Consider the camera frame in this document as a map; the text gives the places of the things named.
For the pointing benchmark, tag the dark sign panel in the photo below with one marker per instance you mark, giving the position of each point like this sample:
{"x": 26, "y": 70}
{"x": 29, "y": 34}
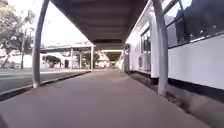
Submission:
{"x": 126, "y": 58}

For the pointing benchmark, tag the white air conditioner unit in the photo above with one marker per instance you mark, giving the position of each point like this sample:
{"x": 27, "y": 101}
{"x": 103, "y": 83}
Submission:
{"x": 144, "y": 62}

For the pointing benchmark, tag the grey concrete walkway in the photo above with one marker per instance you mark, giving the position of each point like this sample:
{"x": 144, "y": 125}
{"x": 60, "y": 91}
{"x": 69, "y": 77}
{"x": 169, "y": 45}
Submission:
{"x": 100, "y": 100}

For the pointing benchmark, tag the open shelter with white posts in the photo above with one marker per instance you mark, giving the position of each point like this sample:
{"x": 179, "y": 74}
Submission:
{"x": 71, "y": 53}

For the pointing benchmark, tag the dark walkway canopy roof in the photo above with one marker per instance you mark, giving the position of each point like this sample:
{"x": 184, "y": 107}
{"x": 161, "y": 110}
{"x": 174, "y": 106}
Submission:
{"x": 100, "y": 20}

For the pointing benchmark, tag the dark kerb strip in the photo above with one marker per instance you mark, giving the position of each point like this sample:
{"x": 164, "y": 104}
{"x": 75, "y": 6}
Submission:
{"x": 40, "y": 83}

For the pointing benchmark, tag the white building with dark windows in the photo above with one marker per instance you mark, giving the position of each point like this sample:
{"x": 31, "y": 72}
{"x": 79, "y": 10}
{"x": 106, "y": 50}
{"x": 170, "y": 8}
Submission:
{"x": 196, "y": 60}

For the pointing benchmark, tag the dirt strip beside building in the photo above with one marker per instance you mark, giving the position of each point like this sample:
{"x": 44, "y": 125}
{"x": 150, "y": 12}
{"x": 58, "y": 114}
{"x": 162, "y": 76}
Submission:
{"x": 196, "y": 103}

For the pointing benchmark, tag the dark asphalt yard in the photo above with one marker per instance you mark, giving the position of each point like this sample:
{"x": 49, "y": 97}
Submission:
{"x": 20, "y": 79}

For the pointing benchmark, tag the tree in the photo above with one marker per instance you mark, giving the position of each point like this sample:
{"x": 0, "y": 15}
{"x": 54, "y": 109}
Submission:
{"x": 15, "y": 36}

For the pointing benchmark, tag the grey curved canopy post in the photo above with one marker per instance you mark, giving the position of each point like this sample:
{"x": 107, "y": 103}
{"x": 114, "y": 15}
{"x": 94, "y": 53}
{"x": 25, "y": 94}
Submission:
{"x": 36, "y": 50}
{"x": 162, "y": 50}

